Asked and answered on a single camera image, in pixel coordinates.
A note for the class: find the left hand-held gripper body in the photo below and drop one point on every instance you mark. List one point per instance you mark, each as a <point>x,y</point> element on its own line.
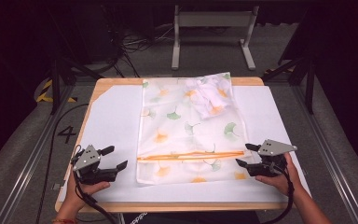
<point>88,161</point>

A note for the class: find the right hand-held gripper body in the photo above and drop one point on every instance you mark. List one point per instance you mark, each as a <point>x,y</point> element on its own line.
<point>273,147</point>

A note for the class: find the leaf print mesh laundry bag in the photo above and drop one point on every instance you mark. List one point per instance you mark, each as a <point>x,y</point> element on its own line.
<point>180,137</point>

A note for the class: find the person's left hand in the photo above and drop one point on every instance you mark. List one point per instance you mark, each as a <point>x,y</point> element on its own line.
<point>77,194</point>

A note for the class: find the person's right hand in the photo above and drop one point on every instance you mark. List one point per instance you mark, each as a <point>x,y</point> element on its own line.
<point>287,183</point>

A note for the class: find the white table mat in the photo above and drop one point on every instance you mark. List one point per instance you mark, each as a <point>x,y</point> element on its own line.
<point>115,124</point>

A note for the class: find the wooden table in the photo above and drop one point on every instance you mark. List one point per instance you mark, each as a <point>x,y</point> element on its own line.
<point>118,81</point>

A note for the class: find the white crumpled garment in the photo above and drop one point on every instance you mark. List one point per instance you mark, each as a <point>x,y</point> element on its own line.
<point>206,93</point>

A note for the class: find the person's black clothing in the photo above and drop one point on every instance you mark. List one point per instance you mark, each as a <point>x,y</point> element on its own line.
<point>192,217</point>

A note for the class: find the black metal stand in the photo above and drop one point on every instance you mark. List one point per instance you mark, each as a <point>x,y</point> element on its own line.
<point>56,81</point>
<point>309,81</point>

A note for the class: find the yellow black floor tape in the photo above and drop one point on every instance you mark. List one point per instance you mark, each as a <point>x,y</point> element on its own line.
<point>43,93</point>

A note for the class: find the white metal stand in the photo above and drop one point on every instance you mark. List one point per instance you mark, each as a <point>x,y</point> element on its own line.
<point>213,19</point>

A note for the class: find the aluminium floor rail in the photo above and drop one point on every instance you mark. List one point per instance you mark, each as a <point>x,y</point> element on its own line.
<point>34,155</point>
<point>329,155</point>

